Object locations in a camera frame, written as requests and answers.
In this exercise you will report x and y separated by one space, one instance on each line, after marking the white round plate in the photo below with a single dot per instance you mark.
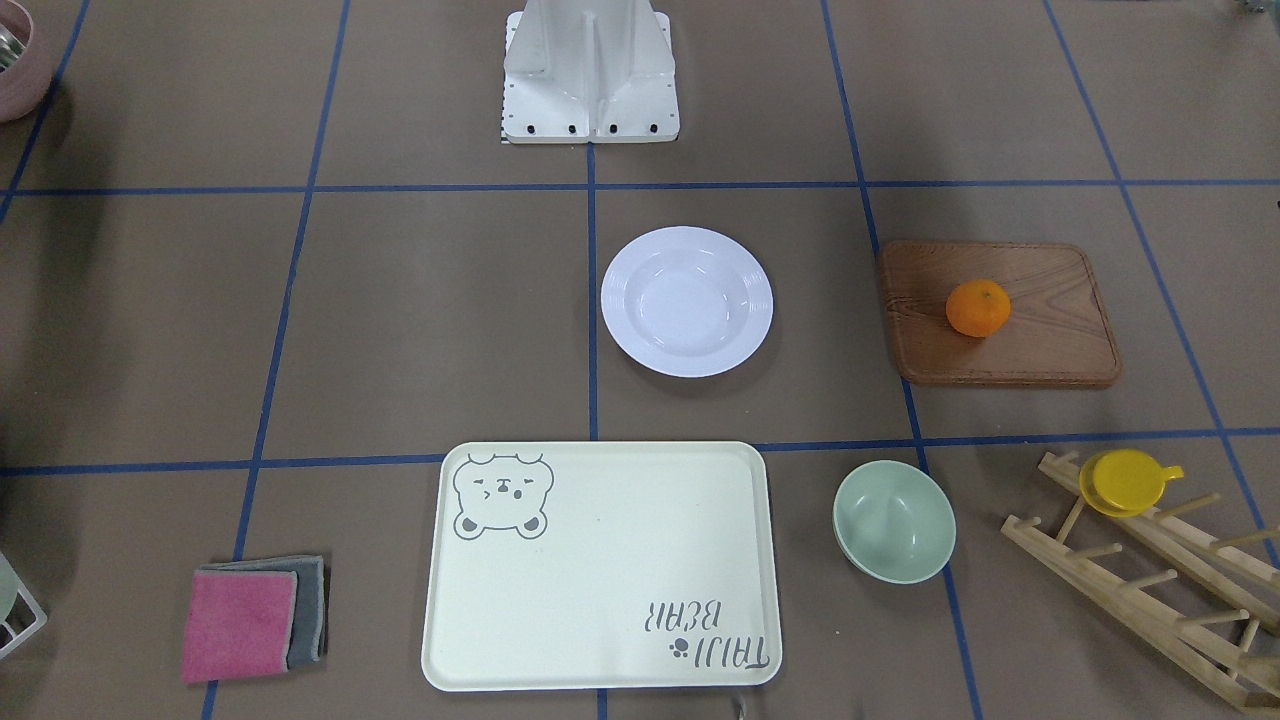
687 301

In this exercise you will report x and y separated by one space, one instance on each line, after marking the orange fruit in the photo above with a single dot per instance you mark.
978 309

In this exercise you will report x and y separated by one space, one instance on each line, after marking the cream bear serving tray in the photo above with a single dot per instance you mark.
601 565

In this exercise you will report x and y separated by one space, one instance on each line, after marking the green bowl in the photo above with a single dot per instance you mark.
894 522

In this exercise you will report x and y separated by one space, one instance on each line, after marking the wooden cutting board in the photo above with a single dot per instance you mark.
1058 334

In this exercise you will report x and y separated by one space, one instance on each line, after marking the pink cloth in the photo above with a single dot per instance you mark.
239 625

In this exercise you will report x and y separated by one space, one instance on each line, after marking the yellow cup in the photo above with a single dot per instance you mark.
1125 482

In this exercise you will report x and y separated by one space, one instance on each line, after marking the pink bowl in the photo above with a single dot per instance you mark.
27 63

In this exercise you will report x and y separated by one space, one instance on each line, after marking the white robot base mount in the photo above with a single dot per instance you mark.
589 72

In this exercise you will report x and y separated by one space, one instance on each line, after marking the white wire cup rack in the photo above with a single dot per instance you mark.
21 615

